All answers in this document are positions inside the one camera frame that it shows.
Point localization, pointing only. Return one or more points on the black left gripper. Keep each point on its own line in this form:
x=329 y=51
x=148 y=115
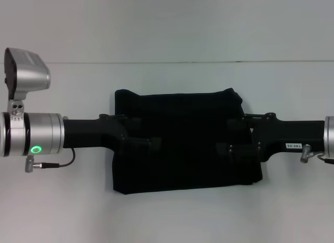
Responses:
x=91 y=133

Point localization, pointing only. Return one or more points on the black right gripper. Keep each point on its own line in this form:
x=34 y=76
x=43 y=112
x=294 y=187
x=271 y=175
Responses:
x=287 y=136

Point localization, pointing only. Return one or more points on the black shirt with FREE print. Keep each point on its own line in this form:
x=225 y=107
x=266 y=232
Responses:
x=182 y=162

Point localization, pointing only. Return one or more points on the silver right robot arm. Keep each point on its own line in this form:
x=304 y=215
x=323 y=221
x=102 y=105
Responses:
x=329 y=136

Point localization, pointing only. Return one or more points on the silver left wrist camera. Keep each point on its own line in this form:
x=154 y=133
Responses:
x=27 y=70

